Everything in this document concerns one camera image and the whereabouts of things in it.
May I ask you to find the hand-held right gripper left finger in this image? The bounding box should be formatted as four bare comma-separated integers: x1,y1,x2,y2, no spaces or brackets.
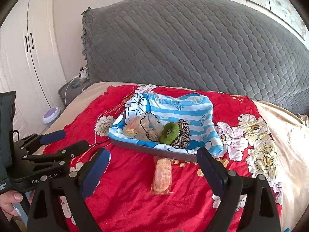
27,147,111,232

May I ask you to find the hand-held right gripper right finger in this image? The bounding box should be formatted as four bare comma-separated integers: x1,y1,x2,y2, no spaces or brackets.
196,147,282,232

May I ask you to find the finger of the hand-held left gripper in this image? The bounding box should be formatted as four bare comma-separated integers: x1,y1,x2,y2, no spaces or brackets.
23,140,89,172
18,130,66,154

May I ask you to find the grey tray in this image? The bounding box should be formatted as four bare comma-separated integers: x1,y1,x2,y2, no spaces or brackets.
110,138,198,162

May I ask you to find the green scrunchie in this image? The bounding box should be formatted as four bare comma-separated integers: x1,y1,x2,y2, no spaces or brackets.
160,122,180,144

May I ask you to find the orange snack packet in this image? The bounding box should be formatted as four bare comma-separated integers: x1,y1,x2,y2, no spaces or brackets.
124,117,145,137
149,157,175,196

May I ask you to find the person's left hand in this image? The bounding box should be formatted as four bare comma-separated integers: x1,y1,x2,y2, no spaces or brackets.
0,190,34,223

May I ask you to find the purple and white round container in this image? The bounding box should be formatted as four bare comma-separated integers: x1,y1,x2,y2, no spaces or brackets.
42,107,61,124

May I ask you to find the leopard print scrunchie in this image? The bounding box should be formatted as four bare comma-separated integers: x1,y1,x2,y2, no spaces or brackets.
170,119,191,149

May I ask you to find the grey nightstand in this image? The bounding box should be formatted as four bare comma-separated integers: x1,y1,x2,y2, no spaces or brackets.
58,78,92,108

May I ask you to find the red floral blanket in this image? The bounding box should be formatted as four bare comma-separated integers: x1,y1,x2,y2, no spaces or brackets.
43,84,283,232

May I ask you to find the blue striped cartoon cloth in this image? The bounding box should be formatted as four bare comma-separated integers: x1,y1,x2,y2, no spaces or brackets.
108,92,224,157

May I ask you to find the wrapped snack in tray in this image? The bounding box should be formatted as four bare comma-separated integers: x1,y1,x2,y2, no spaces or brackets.
139,116,165,142

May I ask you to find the white wardrobe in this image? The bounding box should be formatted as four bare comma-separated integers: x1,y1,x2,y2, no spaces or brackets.
0,0,67,136

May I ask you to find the grey quilted headboard cover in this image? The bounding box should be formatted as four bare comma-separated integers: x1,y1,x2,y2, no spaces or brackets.
81,0,309,115

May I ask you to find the white cable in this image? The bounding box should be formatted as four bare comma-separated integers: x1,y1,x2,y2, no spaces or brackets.
64,79,73,107

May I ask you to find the light floral wall picture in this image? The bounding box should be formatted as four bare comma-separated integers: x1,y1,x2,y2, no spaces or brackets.
263,0,307,40

